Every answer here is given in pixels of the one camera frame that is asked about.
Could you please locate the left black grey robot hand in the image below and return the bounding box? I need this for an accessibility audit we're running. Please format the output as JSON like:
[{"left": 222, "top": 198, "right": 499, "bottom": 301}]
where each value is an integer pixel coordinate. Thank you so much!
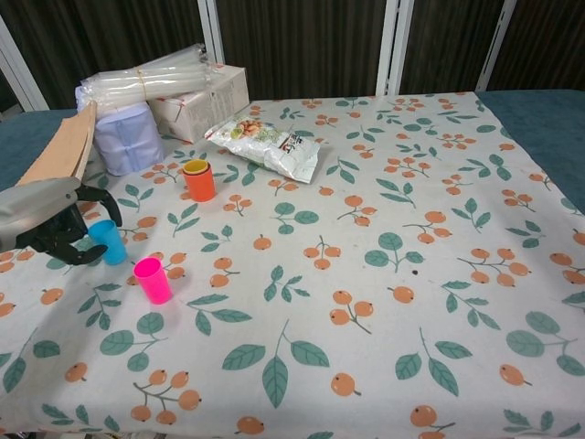
[{"left": 0, "top": 177, "right": 123, "bottom": 266}]

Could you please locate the light blue plastic cup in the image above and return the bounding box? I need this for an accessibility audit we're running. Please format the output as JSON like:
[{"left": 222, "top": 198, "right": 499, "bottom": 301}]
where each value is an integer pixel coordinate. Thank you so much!
[{"left": 87, "top": 219, "right": 128, "bottom": 266}]

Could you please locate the pink plastic cup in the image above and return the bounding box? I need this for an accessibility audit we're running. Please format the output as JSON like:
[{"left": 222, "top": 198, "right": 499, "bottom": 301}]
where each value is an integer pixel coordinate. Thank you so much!
[{"left": 133, "top": 257, "right": 174, "bottom": 305}]

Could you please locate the brown cardboard sheet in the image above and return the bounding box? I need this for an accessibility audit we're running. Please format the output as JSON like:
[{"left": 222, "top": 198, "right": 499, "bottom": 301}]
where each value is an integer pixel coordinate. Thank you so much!
[{"left": 16, "top": 100, "right": 100, "bottom": 188}]

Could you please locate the lavender wrapped paper pack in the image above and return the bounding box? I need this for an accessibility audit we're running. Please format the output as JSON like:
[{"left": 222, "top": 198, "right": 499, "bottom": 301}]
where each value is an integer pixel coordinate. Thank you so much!
[{"left": 74, "top": 84, "right": 165, "bottom": 177}]

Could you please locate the orange plastic cup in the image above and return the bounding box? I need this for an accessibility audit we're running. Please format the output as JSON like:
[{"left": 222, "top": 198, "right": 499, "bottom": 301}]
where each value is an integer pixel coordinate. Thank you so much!
[{"left": 182, "top": 160, "right": 216, "bottom": 202}]

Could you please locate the bundle of white plastic tubes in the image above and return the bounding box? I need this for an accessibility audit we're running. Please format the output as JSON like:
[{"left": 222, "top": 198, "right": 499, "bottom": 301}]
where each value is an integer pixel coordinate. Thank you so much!
[{"left": 80, "top": 42, "right": 225, "bottom": 113}]

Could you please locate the white cardboard box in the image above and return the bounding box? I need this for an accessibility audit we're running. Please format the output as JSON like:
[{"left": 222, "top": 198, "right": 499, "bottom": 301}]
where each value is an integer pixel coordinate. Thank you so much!
[{"left": 148, "top": 63, "right": 251, "bottom": 144}]

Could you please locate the silver nut snack bag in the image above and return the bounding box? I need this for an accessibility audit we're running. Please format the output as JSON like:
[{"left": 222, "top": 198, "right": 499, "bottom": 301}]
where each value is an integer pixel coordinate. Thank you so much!
[{"left": 204, "top": 114, "right": 321, "bottom": 184}]

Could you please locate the teal table cover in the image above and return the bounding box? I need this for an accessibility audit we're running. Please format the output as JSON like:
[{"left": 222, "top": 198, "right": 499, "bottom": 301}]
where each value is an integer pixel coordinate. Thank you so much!
[{"left": 0, "top": 89, "right": 585, "bottom": 216}]

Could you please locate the dark folding screen white frame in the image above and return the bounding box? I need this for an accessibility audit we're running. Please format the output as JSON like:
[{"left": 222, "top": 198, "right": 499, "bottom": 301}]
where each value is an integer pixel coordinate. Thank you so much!
[{"left": 0, "top": 0, "right": 585, "bottom": 113}]

